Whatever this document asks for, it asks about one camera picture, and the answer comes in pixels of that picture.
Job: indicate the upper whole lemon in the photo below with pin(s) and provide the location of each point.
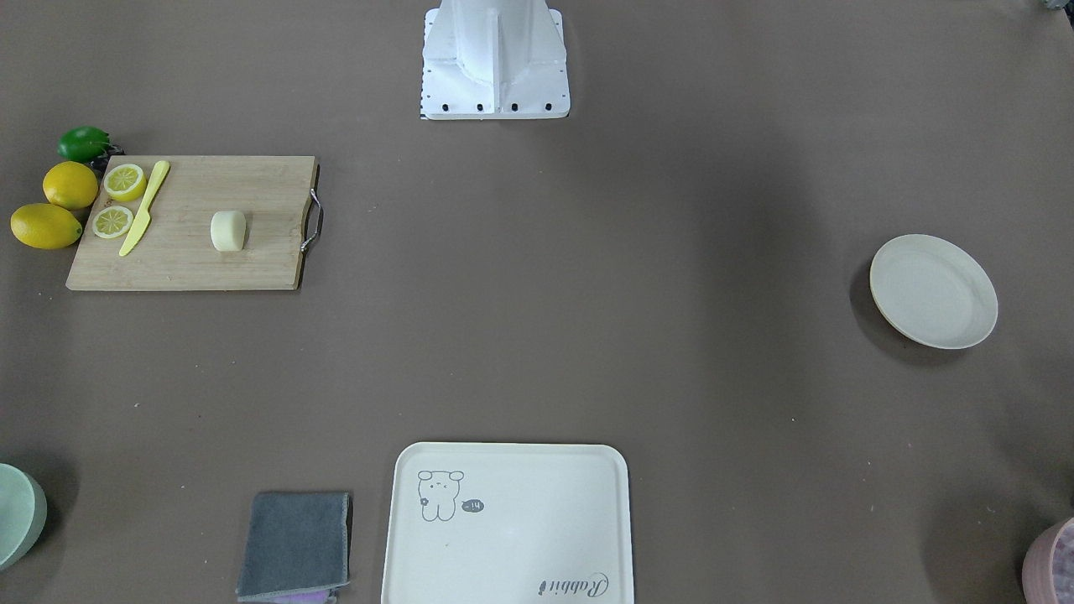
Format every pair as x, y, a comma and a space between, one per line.
70, 185

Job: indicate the pale yellow bun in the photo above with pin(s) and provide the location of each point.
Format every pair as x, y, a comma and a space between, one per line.
228, 230

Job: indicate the yellow plastic knife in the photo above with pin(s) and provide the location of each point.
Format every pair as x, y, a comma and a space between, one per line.
142, 218

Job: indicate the mint green bowl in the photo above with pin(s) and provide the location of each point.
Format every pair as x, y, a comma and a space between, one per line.
23, 514

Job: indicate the whole lemon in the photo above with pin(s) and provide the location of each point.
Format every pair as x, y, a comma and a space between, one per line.
45, 226
70, 185

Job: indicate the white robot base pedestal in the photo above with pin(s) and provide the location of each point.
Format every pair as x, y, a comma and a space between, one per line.
494, 60

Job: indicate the green lime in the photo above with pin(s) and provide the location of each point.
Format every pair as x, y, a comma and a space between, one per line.
83, 144

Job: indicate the pink bowl with ice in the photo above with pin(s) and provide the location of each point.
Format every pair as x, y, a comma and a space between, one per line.
1047, 574

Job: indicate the upper lemon half slice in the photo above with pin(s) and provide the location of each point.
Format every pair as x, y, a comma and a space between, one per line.
125, 182

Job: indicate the lemon half slice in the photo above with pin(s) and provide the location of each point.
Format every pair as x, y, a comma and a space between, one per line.
125, 182
111, 222

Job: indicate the wooden cutting board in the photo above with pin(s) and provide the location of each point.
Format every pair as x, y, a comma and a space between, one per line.
176, 253

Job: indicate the cream rabbit tray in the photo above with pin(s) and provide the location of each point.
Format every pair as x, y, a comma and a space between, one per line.
509, 523

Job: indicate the lower lemon half slice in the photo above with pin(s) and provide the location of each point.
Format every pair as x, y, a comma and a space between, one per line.
111, 222

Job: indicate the grey folded cloth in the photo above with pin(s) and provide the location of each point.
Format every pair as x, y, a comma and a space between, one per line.
296, 548

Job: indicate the lower whole lemon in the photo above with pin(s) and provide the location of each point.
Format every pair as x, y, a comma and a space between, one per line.
45, 226

